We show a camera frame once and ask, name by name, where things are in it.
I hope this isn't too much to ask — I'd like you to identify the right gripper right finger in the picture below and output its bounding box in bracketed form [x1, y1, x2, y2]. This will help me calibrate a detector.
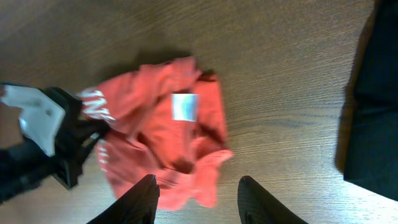
[238, 175, 307, 224]

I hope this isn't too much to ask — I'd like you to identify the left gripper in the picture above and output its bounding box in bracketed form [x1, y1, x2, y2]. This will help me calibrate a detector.
[37, 87, 109, 189]

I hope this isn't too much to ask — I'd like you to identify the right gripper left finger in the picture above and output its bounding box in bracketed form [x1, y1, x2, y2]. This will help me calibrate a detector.
[87, 174, 160, 224]

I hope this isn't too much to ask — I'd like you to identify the red t-shirt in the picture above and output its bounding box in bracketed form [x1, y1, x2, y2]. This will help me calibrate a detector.
[80, 57, 233, 210]

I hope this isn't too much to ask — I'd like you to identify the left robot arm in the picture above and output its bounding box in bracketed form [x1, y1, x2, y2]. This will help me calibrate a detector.
[1, 83, 109, 202]

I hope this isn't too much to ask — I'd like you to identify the black t-shirt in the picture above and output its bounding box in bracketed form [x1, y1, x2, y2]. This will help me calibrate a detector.
[335, 0, 397, 200]

